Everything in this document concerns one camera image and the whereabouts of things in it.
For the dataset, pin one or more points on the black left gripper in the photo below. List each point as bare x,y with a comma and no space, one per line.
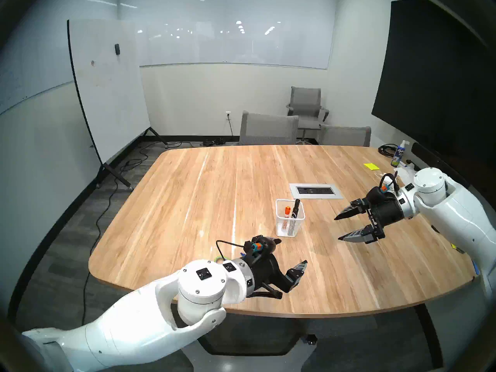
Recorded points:
267,272

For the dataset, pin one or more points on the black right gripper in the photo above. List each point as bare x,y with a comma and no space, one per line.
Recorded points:
387,213

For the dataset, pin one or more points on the orange white dry-erase marker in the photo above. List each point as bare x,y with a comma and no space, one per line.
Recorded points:
287,210

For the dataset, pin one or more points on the black permanent marker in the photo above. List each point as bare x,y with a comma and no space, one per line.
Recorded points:
297,204

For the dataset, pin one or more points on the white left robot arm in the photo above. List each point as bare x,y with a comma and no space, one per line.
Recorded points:
135,328

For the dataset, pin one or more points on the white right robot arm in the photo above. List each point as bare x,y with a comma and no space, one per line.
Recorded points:
457,216

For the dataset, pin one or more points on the white mesh pen holder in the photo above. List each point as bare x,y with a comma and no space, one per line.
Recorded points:
288,231

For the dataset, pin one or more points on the grey table power outlet panel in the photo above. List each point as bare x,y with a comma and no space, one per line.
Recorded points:
316,190

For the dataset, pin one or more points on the yellow sticky note pad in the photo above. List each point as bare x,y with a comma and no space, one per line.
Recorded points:
371,166

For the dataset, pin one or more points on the whiteboard cleaner spray bottle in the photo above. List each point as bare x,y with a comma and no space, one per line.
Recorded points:
398,156

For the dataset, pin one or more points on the grey mesh-back chair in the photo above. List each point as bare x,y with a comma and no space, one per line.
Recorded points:
267,129
345,136

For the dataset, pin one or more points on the black video sound bar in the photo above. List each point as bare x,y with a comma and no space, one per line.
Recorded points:
430,158

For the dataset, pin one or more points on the yellow grey block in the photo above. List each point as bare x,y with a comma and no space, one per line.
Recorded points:
454,246

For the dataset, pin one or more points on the blue plastic stick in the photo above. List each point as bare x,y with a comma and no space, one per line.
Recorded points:
476,267

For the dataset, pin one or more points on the grey armrest swivel chair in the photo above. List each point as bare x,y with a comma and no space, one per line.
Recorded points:
306,100

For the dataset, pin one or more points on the rolling whiteboard on stand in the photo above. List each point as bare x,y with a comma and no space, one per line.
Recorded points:
108,92

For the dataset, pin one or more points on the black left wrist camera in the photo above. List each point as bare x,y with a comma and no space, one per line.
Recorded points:
263,245

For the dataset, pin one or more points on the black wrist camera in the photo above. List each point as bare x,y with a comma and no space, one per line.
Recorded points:
376,193
263,245

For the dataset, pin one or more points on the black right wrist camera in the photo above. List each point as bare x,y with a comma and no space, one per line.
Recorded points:
376,193

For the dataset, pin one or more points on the large black wall screen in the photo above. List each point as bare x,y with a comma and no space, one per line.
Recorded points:
434,84

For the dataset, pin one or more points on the wall mounted glass whiteboard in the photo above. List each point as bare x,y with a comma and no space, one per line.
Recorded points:
240,42

